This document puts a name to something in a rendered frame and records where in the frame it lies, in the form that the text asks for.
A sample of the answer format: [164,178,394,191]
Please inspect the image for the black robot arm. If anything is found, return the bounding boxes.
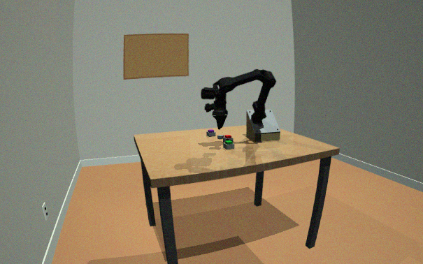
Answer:
[201,69,276,123]

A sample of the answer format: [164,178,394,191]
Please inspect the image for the green button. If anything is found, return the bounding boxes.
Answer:
[223,140,235,149]

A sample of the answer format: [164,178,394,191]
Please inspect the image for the red button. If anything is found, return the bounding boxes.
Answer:
[223,135,234,142]

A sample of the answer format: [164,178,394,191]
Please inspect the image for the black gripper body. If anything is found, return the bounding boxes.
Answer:
[213,99,228,117]

